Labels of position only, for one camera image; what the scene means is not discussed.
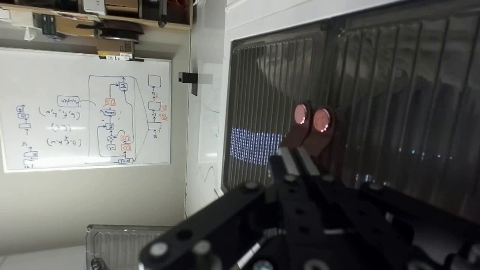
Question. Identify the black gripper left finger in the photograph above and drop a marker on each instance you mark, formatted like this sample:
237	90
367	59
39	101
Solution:
285	165

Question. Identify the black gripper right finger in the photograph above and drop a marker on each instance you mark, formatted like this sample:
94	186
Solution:
306	165

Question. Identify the dark ribbed door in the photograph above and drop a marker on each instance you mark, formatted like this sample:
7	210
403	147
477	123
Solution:
399	99

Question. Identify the white ribbed vent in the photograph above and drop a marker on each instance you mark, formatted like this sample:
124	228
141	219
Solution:
114	248

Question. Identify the black yellow whiteboard eraser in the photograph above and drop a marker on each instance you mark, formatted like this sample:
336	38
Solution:
117	56

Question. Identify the whiteboard with flowchart drawings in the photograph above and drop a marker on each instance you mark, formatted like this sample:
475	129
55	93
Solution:
75	150

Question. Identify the black flat round device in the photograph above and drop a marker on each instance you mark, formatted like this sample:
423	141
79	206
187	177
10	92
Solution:
120	30

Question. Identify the plain brown cardboard box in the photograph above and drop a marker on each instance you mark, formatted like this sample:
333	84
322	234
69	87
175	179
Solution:
121	6

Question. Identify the white printed cardboard box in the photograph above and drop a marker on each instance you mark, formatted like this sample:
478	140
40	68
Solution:
93	6

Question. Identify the wooden storage shelf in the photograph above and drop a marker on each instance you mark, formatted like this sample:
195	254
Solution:
75	30

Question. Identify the small black box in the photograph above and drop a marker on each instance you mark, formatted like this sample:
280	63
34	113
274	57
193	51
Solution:
45	23

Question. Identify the small black bracket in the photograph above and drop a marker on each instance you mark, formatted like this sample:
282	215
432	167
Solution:
187	83

